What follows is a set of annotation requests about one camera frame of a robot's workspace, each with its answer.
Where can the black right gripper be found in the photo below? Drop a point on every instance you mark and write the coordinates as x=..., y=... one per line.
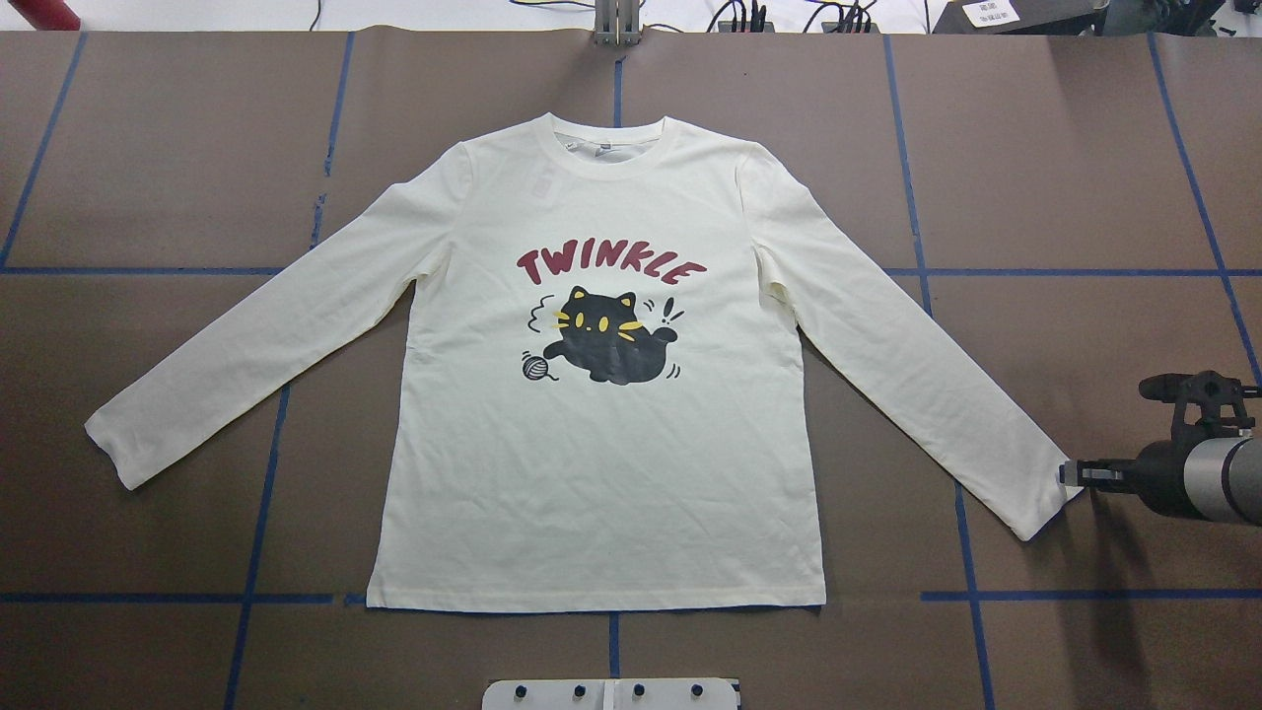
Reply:
x=1159, y=477

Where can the cream long sleeve cat shirt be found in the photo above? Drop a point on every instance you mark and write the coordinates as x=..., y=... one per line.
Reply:
x=602, y=403

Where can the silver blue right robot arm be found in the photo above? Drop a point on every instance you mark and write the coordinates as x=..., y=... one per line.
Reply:
x=1215, y=480

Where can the brown paper table cover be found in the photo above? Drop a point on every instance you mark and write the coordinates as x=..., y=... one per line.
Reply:
x=391, y=369

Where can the small black box device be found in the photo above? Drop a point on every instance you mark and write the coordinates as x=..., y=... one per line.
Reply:
x=1033, y=18

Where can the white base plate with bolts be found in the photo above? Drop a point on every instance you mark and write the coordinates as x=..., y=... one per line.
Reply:
x=614, y=693

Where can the aluminium frame post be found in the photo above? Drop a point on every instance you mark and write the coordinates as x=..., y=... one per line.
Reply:
x=617, y=22

